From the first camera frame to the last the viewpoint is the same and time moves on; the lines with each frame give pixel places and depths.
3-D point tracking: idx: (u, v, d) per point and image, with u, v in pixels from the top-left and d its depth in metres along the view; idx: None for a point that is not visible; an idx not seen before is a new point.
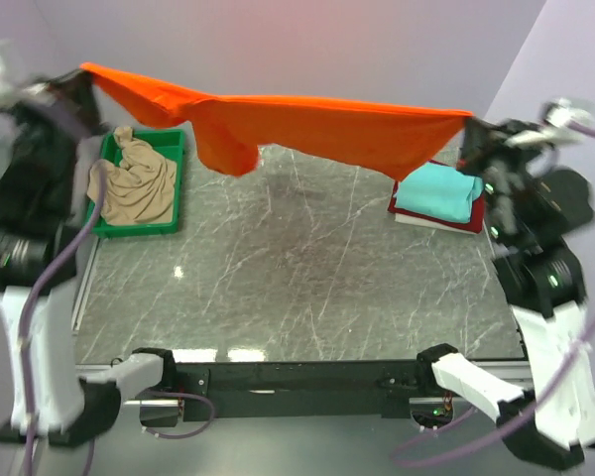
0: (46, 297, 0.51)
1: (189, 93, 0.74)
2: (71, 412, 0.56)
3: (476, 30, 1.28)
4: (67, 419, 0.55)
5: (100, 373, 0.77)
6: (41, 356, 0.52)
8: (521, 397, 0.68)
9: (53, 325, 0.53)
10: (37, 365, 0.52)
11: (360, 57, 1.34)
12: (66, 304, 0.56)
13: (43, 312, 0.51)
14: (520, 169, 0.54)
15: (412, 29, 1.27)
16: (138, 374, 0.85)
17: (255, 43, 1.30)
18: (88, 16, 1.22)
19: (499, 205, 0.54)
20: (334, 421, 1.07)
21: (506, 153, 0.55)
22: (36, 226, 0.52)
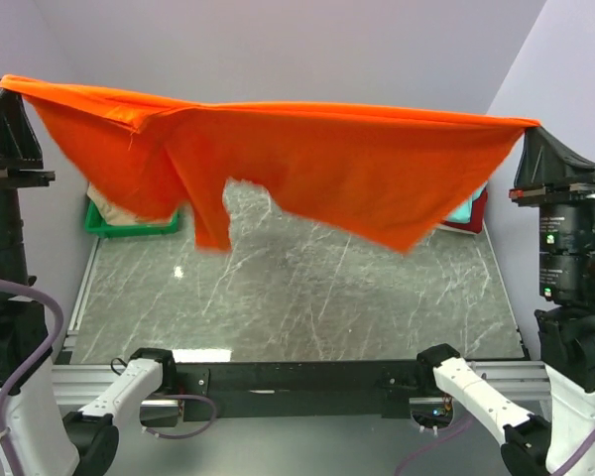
0: (17, 396, 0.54)
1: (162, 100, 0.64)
2: (66, 474, 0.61)
3: (481, 32, 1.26)
4: None
5: (94, 407, 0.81)
6: (22, 443, 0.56)
8: (526, 422, 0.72)
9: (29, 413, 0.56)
10: (22, 446, 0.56)
11: (363, 59, 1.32)
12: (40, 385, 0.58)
13: (15, 408, 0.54)
14: (584, 227, 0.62)
15: (416, 29, 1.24)
16: (134, 398, 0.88)
17: (257, 45, 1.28)
18: (88, 15, 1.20)
19: (561, 267, 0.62)
20: (334, 421, 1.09)
21: (577, 207, 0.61)
22: None
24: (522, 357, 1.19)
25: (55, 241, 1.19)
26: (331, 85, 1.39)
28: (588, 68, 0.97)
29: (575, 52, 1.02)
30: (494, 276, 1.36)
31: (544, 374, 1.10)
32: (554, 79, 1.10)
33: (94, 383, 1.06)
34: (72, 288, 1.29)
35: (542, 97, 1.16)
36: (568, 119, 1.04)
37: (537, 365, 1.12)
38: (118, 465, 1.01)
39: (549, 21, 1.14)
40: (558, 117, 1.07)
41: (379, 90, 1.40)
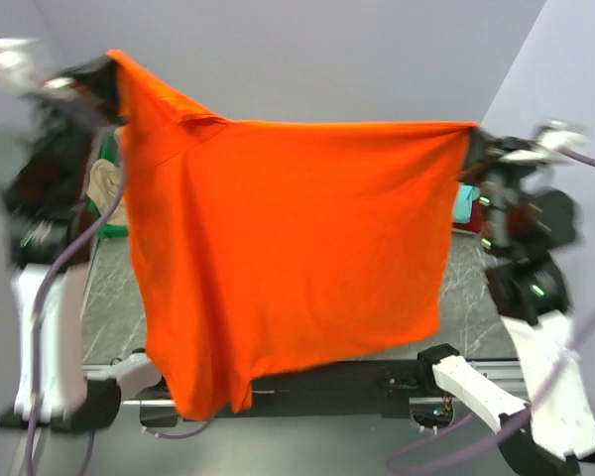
0: (60, 277, 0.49)
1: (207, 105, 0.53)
2: (78, 397, 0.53)
3: (485, 35, 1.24)
4: (73, 406, 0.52)
5: (101, 372, 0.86)
6: (54, 333, 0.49)
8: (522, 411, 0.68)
9: (68, 309, 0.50)
10: (49, 346, 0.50)
11: (366, 65, 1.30)
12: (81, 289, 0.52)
13: (59, 290, 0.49)
14: (514, 183, 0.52)
15: (419, 35, 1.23)
16: (139, 377, 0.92)
17: (258, 51, 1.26)
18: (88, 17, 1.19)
19: (492, 219, 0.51)
20: (333, 421, 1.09)
21: (502, 168, 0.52)
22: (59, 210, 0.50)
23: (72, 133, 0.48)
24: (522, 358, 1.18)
25: None
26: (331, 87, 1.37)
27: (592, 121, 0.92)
28: (582, 68, 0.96)
29: (569, 52, 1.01)
30: None
31: None
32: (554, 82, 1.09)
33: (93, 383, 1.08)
34: None
35: (538, 96, 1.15)
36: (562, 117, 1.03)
37: None
38: (115, 466, 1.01)
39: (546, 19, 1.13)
40: (557, 120, 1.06)
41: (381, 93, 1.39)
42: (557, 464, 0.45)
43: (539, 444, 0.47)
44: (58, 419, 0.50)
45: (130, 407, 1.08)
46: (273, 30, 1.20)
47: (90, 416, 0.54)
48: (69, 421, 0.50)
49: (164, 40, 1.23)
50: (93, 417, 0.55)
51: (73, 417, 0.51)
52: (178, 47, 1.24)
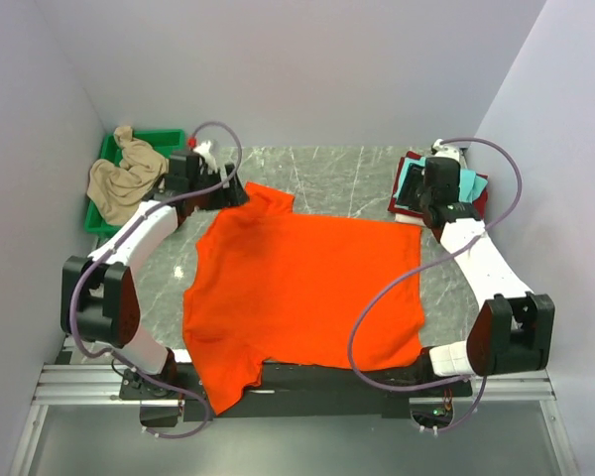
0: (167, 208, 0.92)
1: (281, 195, 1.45)
2: (113, 274, 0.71)
3: (494, 33, 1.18)
4: (113, 274, 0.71)
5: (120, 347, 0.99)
6: (146, 225, 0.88)
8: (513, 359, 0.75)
9: (162, 230, 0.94)
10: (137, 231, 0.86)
11: (368, 62, 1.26)
12: (159, 230, 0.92)
13: (159, 215, 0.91)
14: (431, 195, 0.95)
15: (423, 32, 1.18)
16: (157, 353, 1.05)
17: (255, 49, 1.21)
18: (77, 17, 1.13)
19: None
20: (336, 422, 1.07)
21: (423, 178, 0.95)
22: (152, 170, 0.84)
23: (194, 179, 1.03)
24: None
25: (51, 244, 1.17)
26: (330, 86, 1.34)
27: None
28: (587, 67, 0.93)
29: (573, 51, 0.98)
30: None
31: (544, 374, 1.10)
32: (555, 83, 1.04)
33: (94, 383, 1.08)
34: None
35: (538, 97, 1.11)
36: (566, 119, 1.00)
37: None
38: (117, 466, 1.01)
39: (546, 18, 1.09)
40: (561, 123, 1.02)
41: (382, 93, 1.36)
42: (491, 300, 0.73)
43: (487, 306, 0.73)
44: (115, 273, 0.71)
45: (130, 408, 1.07)
46: (270, 29, 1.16)
47: (112, 293, 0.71)
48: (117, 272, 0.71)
49: (163, 41, 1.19)
50: (113, 296, 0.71)
51: (115, 277, 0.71)
52: (176, 45, 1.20)
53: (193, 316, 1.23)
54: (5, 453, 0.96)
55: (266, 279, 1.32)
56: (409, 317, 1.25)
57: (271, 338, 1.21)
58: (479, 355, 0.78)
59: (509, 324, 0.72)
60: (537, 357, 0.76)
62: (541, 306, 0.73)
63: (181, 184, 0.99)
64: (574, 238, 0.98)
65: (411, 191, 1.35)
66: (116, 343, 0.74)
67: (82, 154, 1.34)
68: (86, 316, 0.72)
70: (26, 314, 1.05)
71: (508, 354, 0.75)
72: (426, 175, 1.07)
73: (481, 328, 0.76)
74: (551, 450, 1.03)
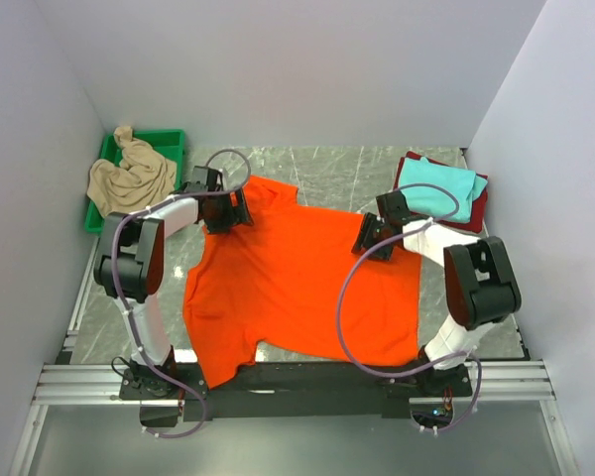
0: (190, 199, 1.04)
1: (286, 188, 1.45)
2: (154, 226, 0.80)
3: (493, 34, 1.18)
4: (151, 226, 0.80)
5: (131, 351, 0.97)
6: (175, 205, 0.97)
8: (488, 299, 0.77)
9: (185, 215, 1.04)
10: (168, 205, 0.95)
11: (367, 63, 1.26)
12: (181, 217, 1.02)
13: (185, 202, 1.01)
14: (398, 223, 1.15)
15: (422, 33, 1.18)
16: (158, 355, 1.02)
17: (256, 50, 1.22)
18: (77, 17, 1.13)
19: None
20: (336, 421, 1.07)
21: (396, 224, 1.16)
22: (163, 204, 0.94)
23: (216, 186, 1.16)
24: (522, 357, 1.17)
25: (51, 244, 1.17)
26: (330, 87, 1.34)
27: None
28: (587, 68, 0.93)
29: (573, 52, 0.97)
30: None
31: (543, 374, 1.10)
32: (555, 83, 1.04)
33: (94, 383, 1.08)
34: (72, 289, 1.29)
35: (538, 97, 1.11)
36: (566, 118, 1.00)
37: (537, 365, 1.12)
38: (117, 466, 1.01)
39: (547, 18, 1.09)
40: (561, 123, 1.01)
41: (382, 93, 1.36)
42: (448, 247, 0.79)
43: (446, 253, 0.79)
44: (151, 225, 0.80)
45: (129, 409, 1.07)
46: (271, 30, 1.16)
47: (148, 241, 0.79)
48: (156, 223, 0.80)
49: (163, 41, 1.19)
50: (147, 242, 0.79)
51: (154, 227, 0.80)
52: (177, 45, 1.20)
53: (196, 296, 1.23)
54: (5, 454, 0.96)
55: (269, 266, 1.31)
56: (406, 318, 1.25)
57: (272, 322, 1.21)
58: (459, 305, 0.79)
59: (467, 259, 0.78)
60: (511, 295, 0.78)
62: (492, 243, 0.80)
63: (201, 189, 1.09)
64: (573, 239, 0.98)
65: (369, 235, 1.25)
66: (144, 292, 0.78)
67: (82, 154, 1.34)
68: (122, 264, 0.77)
70: (25, 315, 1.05)
71: (483, 295, 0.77)
72: (380, 208, 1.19)
73: (450, 279, 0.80)
74: (551, 451, 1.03)
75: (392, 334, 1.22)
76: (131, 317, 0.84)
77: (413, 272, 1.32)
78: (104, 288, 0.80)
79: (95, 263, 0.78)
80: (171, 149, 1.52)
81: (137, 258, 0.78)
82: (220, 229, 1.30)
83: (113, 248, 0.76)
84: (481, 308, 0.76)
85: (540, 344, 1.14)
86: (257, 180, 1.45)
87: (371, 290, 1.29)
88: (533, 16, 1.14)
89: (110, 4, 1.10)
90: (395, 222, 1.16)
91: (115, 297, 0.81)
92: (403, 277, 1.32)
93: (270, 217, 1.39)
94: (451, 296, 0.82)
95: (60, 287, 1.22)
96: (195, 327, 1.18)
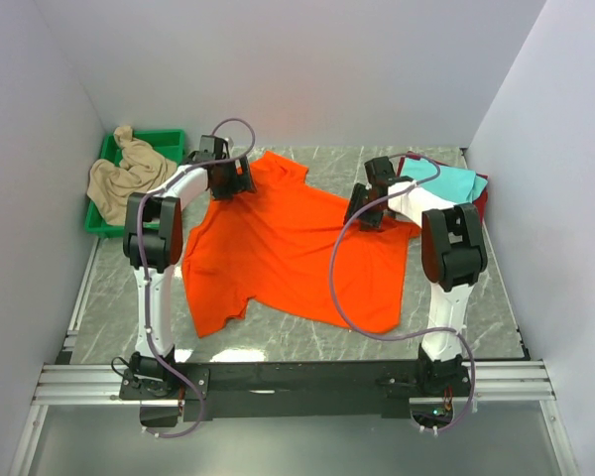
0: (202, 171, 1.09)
1: (296, 167, 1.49)
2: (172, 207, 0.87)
3: (493, 34, 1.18)
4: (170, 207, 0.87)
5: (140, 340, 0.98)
6: (185, 179, 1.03)
8: (460, 262, 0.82)
9: (197, 186, 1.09)
10: (180, 180, 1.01)
11: (367, 63, 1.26)
12: (194, 188, 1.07)
13: (195, 173, 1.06)
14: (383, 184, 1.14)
15: (422, 33, 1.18)
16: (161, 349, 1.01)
17: (255, 49, 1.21)
18: (78, 17, 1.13)
19: None
20: (335, 421, 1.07)
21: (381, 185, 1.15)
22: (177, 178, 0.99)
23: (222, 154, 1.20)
24: (522, 357, 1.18)
25: (51, 244, 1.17)
26: (331, 86, 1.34)
27: None
28: (587, 68, 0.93)
29: (573, 51, 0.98)
30: (494, 276, 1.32)
31: (543, 374, 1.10)
32: (555, 81, 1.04)
33: (94, 384, 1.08)
34: (73, 289, 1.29)
35: (538, 97, 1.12)
36: (566, 118, 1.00)
37: (537, 365, 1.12)
38: (117, 466, 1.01)
39: (547, 18, 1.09)
40: (561, 122, 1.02)
41: (382, 93, 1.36)
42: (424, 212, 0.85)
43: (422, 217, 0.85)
44: (169, 204, 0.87)
45: (129, 410, 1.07)
46: (271, 30, 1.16)
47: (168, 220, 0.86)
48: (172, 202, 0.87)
49: (162, 40, 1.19)
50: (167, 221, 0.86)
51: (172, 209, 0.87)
52: (176, 45, 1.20)
53: (195, 252, 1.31)
54: (4, 454, 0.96)
55: (268, 233, 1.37)
56: (392, 292, 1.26)
57: (262, 282, 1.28)
58: (432, 266, 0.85)
59: (442, 223, 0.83)
60: (478, 256, 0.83)
62: (466, 209, 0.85)
63: (209, 157, 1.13)
64: (572, 239, 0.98)
65: (359, 204, 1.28)
66: (167, 263, 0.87)
67: (82, 154, 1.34)
68: (147, 238, 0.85)
70: (25, 315, 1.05)
71: (454, 255, 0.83)
72: (367, 174, 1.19)
73: (425, 242, 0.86)
74: (551, 451, 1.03)
75: (376, 303, 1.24)
76: (148, 289, 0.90)
77: (404, 251, 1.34)
78: (130, 259, 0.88)
79: (123, 238, 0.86)
80: (171, 149, 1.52)
81: (160, 233, 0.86)
82: (225, 195, 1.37)
83: (138, 226, 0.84)
84: (452, 270, 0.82)
85: (540, 344, 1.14)
86: (270, 157, 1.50)
87: (360, 262, 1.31)
88: (533, 16, 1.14)
89: (110, 4, 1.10)
90: (381, 182, 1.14)
91: (138, 268, 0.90)
92: (392, 254, 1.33)
93: (276, 191, 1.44)
94: (425, 257, 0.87)
95: (60, 287, 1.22)
96: (191, 280, 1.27)
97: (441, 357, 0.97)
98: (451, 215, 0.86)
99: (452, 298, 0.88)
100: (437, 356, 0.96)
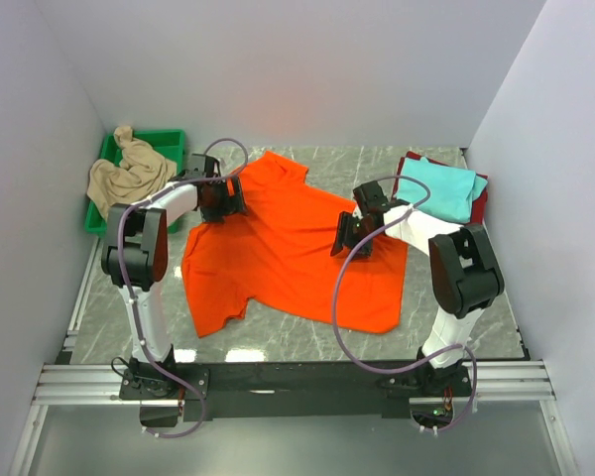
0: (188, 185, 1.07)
1: (296, 167, 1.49)
2: (156, 217, 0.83)
3: (494, 34, 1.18)
4: (154, 218, 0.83)
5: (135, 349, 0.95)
6: (174, 192, 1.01)
8: (476, 289, 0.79)
9: (184, 200, 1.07)
10: (167, 194, 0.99)
11: (367, 63, 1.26)
12: (179, 203, 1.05)
13: (184, 188, 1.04)
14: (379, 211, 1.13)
15: (423, 31, 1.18)
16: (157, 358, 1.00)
17: (255, 49, 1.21)
18: (77, 16, 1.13)
19: None
20: (336, 421, 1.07)
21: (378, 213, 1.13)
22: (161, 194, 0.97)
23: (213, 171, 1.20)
24: (522, 357, 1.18)
25: (51, 244, 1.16)
26: (331, 86, 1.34)
27: None
28: (587, 68, 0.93)
29: (573, 52, 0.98)
30: None
31: (544, 374, 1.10)
32: (555, 82, 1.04)
33: (94, 383, 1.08)
34: (73, 289, 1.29)
35: (538, 97, 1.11)
36: (566, 119, 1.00)
37: (537, 365, 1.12)
38: (117, 466, 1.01)
39: (547, 19, 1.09)
40: (561, 122, 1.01)
41: (382, 93, 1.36)
42: (433, 239, 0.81)
43: (432, 245, 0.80)
44: (154, 215, 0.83)
45: (129, 410, 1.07)
46: (270, 30, 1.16)
47: (153, 233, 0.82)
48: (158, 212, 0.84)
49: (162, 41, 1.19)
50: (152, 234, 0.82)
51: (157, 220, 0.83)
52: (176, 45, 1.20)
53: (194, 253, 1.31)
54: (4, 454, 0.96)
55: (268, 233, 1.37)
56: (391, 292, 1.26)
57: (261, 282, 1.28)
58: (445, 294, 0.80)
59: (452, 249, 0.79)
60: (494, 279, 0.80)
62: (474, 230, 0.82)
63: (199, 176, 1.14)
64: (572, 239, 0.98)
65: (348, 232, 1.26)
66: (150, 279, 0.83)
67: (82, 154, 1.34)
68: (129, 253, 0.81)
70: (25, 316, 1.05)
71: (468, 283, 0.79)
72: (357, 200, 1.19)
73: (435, 270, 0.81)
74: (551, 450, 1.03)
75: (375, 304, 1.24)
76: (135, 305, 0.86)
77: (404, 250, 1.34)
78: (112, 277, 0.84)
79: (102, 253, 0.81)
80: (171, 149, 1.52)
81: (142, 247, 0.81)
82: (216, 217, 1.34)
83: (119, 240, 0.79)
84: (469, 297, 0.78)
85: (540, 344, 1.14)
86: (269, 157, 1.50)
87: (359, 263, 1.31)
88: (533, 16, 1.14)
89: (109, 4, 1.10)
90: (374, 208, 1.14)
91: (121, 285, 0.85)
92: (390, 254, 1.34)
93: (276, 191, 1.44)
94: (436, 286, 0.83)
95: (60, 287, 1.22)
96: (191, 281, 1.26)
97: (445, 365, 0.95)
98: (458, 238, 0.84)
99: (462, 322, 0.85)
100: (440, 365, 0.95)
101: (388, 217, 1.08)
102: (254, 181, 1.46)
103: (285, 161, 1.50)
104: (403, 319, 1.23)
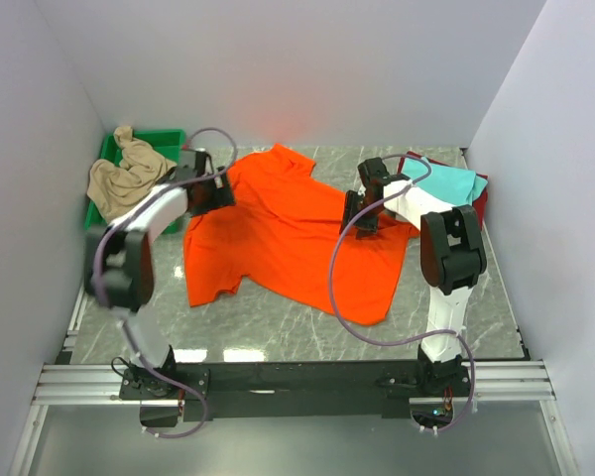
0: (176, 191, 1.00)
1: (303, 161, 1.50)
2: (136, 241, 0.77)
3: (494, 34, 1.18)
4: (132, 244, 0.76)
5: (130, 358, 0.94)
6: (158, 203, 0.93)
8: (465, 267, 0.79)
9: (172, 210, 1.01)
10: (149, 207, 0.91)
11: (367, 63, 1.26)
12: (167, 212, 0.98)
13: (171, 194, 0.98)
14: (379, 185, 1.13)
15: (422, 32, 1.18)
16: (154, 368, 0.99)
17: (254, 49, 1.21)
18: (77, 17, 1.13)
19: None
20: (336, 420, 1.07)
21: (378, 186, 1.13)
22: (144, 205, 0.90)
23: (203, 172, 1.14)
24: (522, 357, 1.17)
25: (51, 244, 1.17)
26: (331, 86, 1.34)
27: None
28: (588, 68, 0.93)
29: (573, 51, 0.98)
30: (494, 276, 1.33)
31: (544, 374, 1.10)
32: (555, 81, 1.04)
33: (94, 383, 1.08)
34: (73, 288, 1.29)
35: (538, 97, 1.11)
36: (567, 118, 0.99)
37: (537, 365, 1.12)
38: (117, 467, 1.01)
39: (546, 19, 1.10)
40: (561, 122, 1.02)
41: (383, 94, 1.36)
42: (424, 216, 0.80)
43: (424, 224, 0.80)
44: (133, 238, 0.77)
45: (129, 411, 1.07)
46: (269, 30, 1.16)
47: (134, 259, 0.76)
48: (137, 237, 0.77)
49: (161, 41, 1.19)
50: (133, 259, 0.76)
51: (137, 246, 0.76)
52: (175, 45, 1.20)
53: (197, 228, 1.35)
54: (4, 454, 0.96)
55: (270, 220, 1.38)
56: (383, 290, 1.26)
57: (259, 265, 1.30)
58: (431, 269, 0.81)
59: (441, 226, 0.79)
60: (478, 259, 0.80)
62: (465, 211, 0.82)
63: (188, 175, 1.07)
64: (572, 239, 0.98)
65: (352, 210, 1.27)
66: (134, 301, 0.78)
67: (82, 154, 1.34)
68: (109, 277, 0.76)
70: (25, 316, 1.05)
71: (454, 259, 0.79)
72: (361, 176, 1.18)
73: (425, 245, 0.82)
74: (551, 450, 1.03)
75: (371, 296, 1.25)
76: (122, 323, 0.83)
77: (403, 249, 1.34)
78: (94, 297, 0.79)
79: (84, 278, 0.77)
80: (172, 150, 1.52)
81: (124, 271, 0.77)
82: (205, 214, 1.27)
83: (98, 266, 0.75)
84: (452, 276, 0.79)
85: (540, 344, 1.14)
86: (277, 146, 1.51)
87: (355, 260, 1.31)
88: (533, 16, 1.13)
89: (108, 5, 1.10)
90: (376, 180, 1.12)
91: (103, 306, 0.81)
92: (388, 248, 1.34)
93: (282, 181, 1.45)
94: (424, 262, 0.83)
95: (60, 287, 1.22)
96: (191, 252, 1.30)
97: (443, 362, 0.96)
98: (450, 218, 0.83)
99: (451, 301, 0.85)
100: (437, 358, 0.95)
101: (387, 191, 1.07)
102: (261, 171, 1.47)
103: (293, 154, 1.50)
104: (402, 320, 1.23)
